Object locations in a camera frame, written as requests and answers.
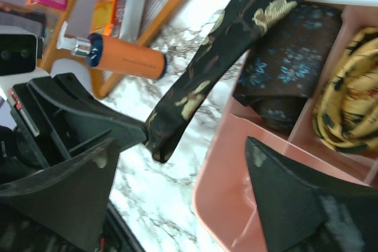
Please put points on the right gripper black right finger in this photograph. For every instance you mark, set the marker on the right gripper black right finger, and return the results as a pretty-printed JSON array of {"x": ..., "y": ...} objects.
[{"x": 302, "y": 209}]

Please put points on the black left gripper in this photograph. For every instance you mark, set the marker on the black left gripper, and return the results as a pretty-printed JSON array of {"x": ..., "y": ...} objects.
[{"x": 57, "y": 119}]

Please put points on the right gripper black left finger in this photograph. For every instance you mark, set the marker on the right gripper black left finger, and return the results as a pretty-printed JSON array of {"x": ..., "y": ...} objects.
[{"x": 61, "y": 208}]

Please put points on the black gold floral tie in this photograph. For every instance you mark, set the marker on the black gold floral tie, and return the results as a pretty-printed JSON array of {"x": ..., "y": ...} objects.
[{"x": 238, "y": 28}]

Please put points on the orange pump bottle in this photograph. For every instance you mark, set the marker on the orange pump bottle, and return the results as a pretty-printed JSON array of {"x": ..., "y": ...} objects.
[{"x": 106, "y": 53}]

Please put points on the orange box bottom shelf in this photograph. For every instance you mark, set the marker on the orange box bottom shelf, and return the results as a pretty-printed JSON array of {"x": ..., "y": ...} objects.
[{"x": 103, "y": 16}]

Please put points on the yellow rolled tie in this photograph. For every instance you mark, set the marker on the yellow rolled tie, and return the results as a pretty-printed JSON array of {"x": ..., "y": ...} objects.
[{"x": 345, "y": 115}]

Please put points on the wooden tiered shelf rack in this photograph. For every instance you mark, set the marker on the wooden tiered shelf rack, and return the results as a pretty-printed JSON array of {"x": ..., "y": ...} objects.
[{"x": 46, "y": 22}]

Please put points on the brown blue rolled tie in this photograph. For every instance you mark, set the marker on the brown blue rolled tie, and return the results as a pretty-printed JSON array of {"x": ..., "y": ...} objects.
[{"x": 282, "y": 71}]

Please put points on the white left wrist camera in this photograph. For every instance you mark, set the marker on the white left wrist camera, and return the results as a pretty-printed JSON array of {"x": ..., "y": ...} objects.
[{"x": 20, "y": 50}]

